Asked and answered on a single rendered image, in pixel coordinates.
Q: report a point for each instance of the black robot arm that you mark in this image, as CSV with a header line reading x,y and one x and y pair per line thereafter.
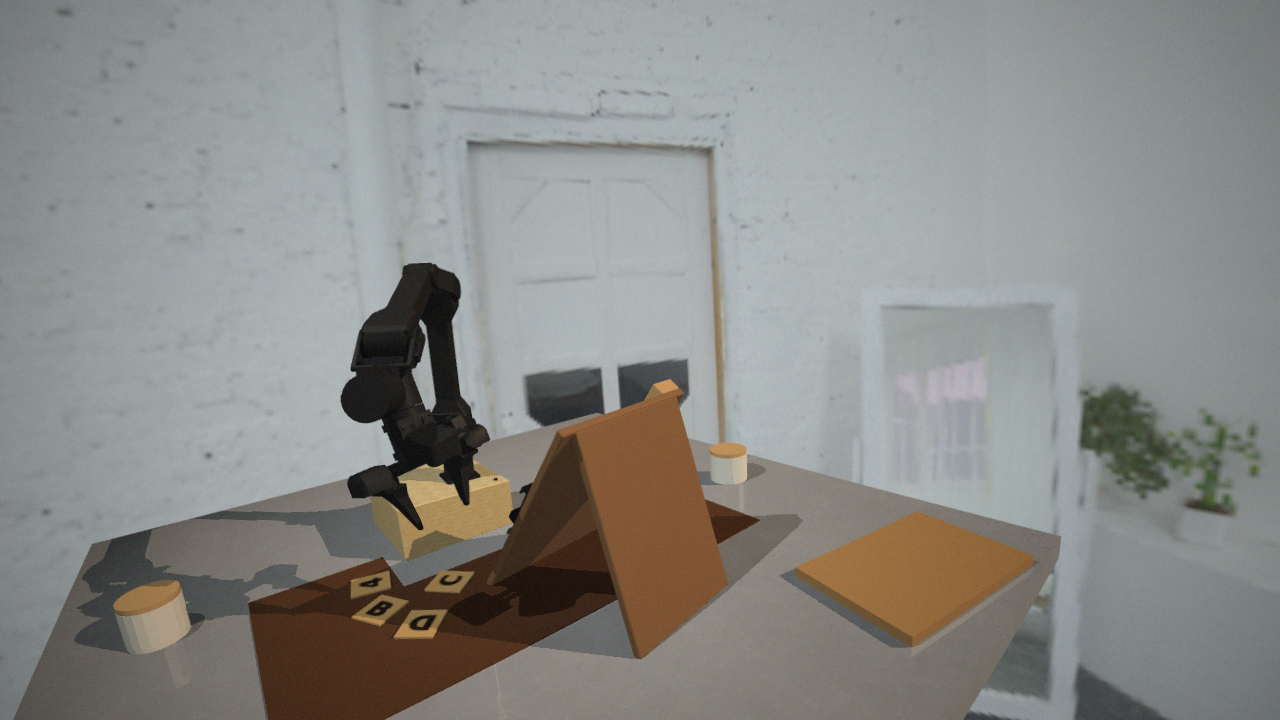
x,y
390,344

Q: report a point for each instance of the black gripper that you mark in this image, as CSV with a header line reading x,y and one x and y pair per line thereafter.
x,y
382,481

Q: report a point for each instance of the beige cylindrical container with brown lid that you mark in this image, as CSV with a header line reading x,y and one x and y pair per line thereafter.
x,y
152,617
728,463

